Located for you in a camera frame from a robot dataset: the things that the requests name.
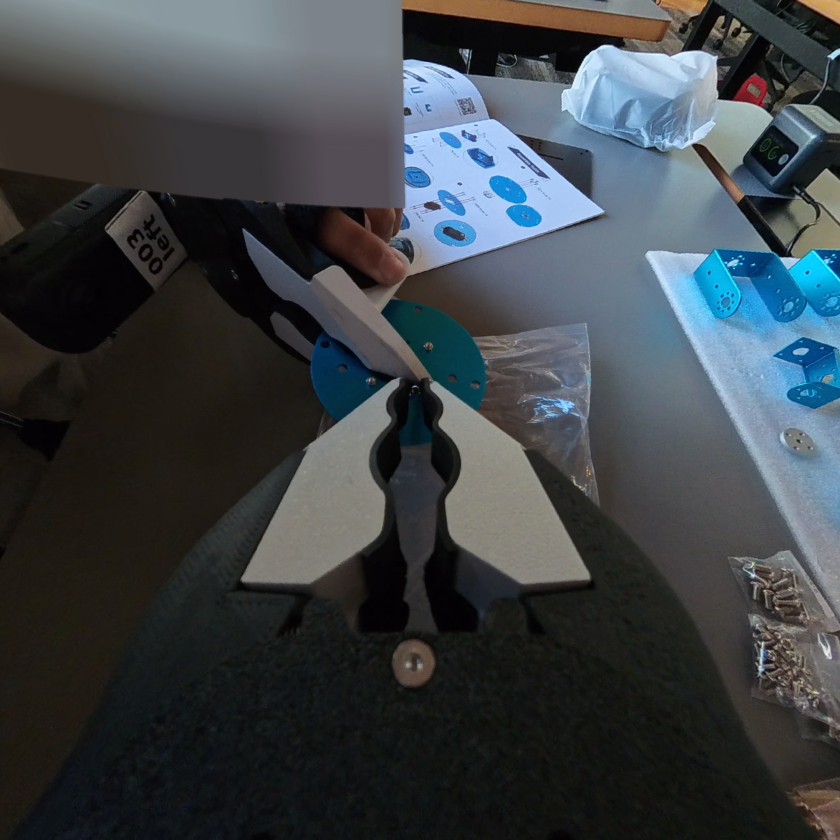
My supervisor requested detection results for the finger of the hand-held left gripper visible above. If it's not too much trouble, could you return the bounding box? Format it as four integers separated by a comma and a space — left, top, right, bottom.
241, 228, 429, 383
266, 298, 345, 363

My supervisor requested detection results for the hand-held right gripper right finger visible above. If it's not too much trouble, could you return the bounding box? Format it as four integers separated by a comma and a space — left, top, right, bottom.
420, 379, 593, 606

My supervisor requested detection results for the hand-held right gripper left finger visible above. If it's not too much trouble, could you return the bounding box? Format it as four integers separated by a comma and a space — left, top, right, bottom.
239, 378, 404, 601

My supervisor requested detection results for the blue round metal plate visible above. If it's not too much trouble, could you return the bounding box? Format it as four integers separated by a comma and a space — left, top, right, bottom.
310, 298, 488, 447

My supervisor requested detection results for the clear plastic bag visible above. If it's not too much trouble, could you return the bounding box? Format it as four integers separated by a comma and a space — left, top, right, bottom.
318, 322, 601, 506

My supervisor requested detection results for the person's left hand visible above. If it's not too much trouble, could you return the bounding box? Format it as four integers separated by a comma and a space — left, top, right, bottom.
308, 206, 412, 283

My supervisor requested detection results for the white instruction booklet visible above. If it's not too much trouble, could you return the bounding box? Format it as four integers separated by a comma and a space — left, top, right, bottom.
400, 59, 605, 277

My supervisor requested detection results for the white foam sheet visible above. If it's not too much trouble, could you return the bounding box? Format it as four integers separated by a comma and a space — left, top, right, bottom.
646, 249, 840, 611

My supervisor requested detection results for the small bag of silver screws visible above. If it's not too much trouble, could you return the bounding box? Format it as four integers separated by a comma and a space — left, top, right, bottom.
748, 613, 840, 746
728, 550, 836, 624

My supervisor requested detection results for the orange-edged table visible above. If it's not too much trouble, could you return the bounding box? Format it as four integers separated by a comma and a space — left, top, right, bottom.
402, 0, 672, 42

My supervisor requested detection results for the crumpled white plastic bag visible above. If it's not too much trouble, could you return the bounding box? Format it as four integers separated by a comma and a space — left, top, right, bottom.
561, 45, 719, 152

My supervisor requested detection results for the small bag of brass standoffs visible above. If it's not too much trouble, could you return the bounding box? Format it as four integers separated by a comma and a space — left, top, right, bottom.
787, 780, 840, 840

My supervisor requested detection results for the grey device with display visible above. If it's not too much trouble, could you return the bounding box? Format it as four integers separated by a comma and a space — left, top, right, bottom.
743, 104, 840, 194

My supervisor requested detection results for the blue metal U bracket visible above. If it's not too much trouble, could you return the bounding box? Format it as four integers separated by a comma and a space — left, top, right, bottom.
787, 249, 840, 322
694, 249, 798, 321

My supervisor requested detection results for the blue angled metal bracket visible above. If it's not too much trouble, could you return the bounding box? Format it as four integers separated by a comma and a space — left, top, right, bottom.
773, 338, 840, 409

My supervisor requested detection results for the black cable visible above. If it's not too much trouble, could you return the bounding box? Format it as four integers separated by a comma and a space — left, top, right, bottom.
787, 185, 829, 258

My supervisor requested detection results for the black metal table frame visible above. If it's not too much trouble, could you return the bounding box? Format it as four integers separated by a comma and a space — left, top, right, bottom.
682, 0, 840, 99

